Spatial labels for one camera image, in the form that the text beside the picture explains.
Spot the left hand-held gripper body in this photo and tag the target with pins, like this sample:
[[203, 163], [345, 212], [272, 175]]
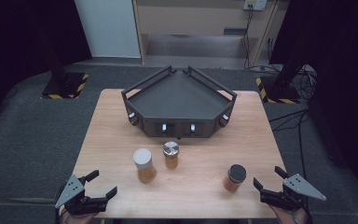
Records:
[[84, 202]]

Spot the white lid spice jar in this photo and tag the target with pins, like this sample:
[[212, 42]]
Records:
[[144, 165]]

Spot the person's left hand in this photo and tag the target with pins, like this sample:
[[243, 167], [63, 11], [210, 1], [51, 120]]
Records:
[[76, 218]]

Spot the white wall socket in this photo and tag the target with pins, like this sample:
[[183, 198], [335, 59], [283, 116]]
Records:
[[254, 4]]

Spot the black curtain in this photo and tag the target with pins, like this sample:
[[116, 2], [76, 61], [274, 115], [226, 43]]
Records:
[[18, 46], [341, 77]]

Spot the striped black stand base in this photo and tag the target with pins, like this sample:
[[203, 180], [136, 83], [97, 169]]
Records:
[[279, 93], [71, 85]]

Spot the silver lid spice jar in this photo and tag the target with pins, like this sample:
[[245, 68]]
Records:
[[171, 155]]

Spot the black stand post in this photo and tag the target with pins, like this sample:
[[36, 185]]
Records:
[[57, 68], [287, 76]]

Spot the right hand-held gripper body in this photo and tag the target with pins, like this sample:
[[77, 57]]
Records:
[[292, 194]]

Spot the dark grey corner rack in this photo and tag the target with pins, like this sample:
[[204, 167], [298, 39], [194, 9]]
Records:
[[177, 99]]

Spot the person's right hand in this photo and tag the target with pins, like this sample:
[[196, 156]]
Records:
[[287, 217]]

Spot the white panel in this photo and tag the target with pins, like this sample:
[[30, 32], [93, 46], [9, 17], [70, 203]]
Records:
[[108, 28]]

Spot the black lid spice jar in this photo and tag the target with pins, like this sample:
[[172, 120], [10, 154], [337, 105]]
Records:
[[234, 179]]

